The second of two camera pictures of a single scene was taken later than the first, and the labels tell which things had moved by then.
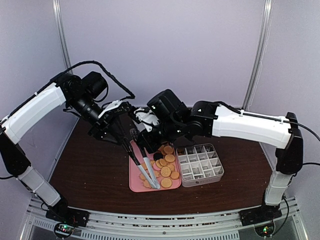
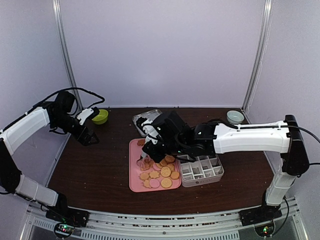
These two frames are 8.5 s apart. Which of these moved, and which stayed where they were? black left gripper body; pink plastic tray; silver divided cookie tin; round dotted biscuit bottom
Moved: black left gripper body
Stayed: pink plastic tray; silver divided cookie tin; round dotted biscuit bottom
